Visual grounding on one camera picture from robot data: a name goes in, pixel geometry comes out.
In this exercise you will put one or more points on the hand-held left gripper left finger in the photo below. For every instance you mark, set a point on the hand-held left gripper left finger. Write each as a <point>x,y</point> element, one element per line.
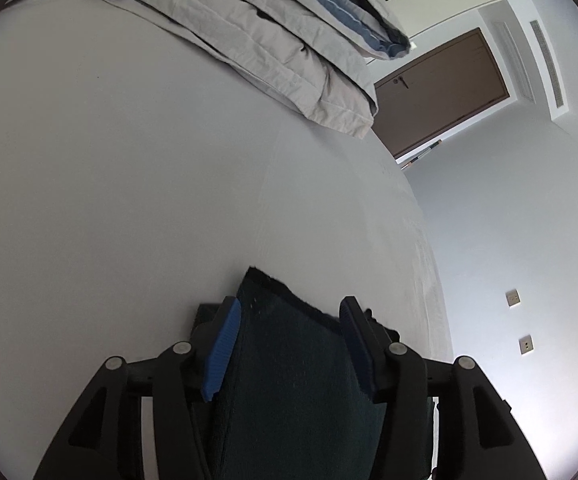
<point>223,347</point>

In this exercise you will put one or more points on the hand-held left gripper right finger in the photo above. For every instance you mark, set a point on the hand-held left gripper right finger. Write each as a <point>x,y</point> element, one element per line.
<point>358,352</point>

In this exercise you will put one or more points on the dark green sweater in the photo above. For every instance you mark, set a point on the dark green sweater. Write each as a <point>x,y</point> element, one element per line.
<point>289,385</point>

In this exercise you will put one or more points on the bed with white sheet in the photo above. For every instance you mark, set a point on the bed with white sheet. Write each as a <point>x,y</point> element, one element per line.
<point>119,185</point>

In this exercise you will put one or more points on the striped pole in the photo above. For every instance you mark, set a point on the striped pole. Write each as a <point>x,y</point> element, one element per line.
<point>421,153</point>

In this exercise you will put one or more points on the brown door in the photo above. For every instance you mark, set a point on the brown door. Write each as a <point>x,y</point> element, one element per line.
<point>434,95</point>

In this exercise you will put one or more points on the folded grey and blue duvet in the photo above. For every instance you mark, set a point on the folded grey and blue duvet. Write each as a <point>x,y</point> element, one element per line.
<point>269,45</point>

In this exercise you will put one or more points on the white air vent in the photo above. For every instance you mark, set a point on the white air vent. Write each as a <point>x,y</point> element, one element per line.
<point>549,65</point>

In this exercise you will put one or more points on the beige wall socket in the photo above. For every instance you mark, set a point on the beige wall socket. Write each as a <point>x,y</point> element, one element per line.
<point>526,344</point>
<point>513,297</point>

